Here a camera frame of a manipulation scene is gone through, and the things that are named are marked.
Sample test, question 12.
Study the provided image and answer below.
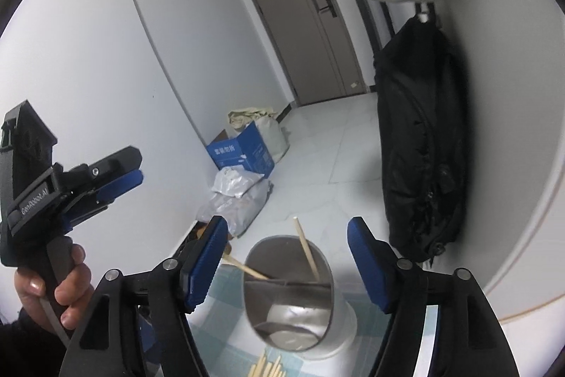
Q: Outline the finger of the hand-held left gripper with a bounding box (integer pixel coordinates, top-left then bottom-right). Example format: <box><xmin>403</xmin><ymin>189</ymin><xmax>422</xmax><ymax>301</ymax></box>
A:
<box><xmin>64</xmin><ymin>170</ymin><xmax>144</xmax><ymax>228</ymax></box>
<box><xmin>55</xmin><ymin>146</ymin><xmax>143</xmax><ymax>189</ymax></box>

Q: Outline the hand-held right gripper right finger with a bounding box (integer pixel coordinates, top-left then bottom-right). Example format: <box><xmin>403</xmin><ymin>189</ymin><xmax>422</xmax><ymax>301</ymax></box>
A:
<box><xmin>347</xmin><ymin>217</ymin><xmax>522</xmax><ymax>377</ymax></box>

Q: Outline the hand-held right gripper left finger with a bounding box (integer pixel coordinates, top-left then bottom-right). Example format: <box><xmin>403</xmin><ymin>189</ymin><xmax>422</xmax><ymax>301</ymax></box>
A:
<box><xmin>59</xmin><ymin>216</ymin><xmax>229</xmax><ymax>377</ymax></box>

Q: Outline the single wooden chopstick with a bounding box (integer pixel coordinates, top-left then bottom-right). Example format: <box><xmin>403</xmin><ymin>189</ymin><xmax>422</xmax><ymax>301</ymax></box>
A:
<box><xmin>292</xmin><ymin>217</ymin><xmax>321</xmax><ymax>281</ymax></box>
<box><xmin>221</xmin><ymin>255</ymin><xmax>270</xmax><ymax>281</ymax></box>

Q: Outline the grey white utensil holder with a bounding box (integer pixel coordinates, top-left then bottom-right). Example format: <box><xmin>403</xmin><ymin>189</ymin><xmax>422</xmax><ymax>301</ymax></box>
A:
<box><xmin>243</xmin><ymin>235</ymin><xmax>357</xmax><ymax>360</ymax></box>

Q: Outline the bunch of wooden chopsticks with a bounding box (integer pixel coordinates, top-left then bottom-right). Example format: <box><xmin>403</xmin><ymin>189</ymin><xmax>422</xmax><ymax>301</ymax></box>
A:
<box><xmin>247</xmin><ymin>349</ymin><xmax>290</xmax><ymax>377</ymax></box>

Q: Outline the person's left forearm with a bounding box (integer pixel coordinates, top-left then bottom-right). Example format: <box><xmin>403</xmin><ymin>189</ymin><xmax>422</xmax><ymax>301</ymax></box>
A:
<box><xmin>0</xmin><ymin>306</ymin><xmax>69</xmax><ymax>377</ymax></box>

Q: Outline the person's left hand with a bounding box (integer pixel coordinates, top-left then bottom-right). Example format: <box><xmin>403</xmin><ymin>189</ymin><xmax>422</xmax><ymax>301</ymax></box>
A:
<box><xmin>13</xmin><ymin>245</ymin><xmax>95</xmax><ymax>331</ymax></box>

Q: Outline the teal checked tablecloth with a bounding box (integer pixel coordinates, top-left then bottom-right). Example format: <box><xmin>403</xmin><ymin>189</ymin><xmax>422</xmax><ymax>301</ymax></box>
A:
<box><xmin>137</xmin><ymin>262</ymin><xmax>398</xmax><ymax>377</ymax></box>

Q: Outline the silver plastic bag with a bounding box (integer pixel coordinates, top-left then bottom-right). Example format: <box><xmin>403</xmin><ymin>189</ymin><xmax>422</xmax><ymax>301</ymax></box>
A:
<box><xmin>196</xmin><ymin>166</ymin><xmax>273</xmax><ymax>238</ymax></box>

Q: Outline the blue cardboard box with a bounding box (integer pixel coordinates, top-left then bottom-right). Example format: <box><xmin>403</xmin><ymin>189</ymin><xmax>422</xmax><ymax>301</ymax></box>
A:
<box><xmin>207</xmin><ymin>121</ymin><xmax>275</xmax><ymax>178</ymax></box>

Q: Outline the black hanging jacket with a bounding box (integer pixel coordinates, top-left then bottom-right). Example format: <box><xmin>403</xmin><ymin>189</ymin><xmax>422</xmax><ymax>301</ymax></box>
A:
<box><xmin>373</xmin><ymin>16</ymin><xmax>469</xmax><ymax>268</ymax></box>

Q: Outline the white woven sack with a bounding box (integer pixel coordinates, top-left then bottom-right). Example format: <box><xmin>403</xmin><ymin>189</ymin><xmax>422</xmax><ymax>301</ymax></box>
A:
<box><xmin>254</xmin><ymin>114</ymin><xmax>291</xmax><ymax>166</ymax></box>

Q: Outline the grey brown door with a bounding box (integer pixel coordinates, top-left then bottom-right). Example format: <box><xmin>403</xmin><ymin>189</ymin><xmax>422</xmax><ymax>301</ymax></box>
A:
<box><xmin>234</xmin><ymin>0</ymin><xmax>368</xmax><ymax>107</ymax></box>

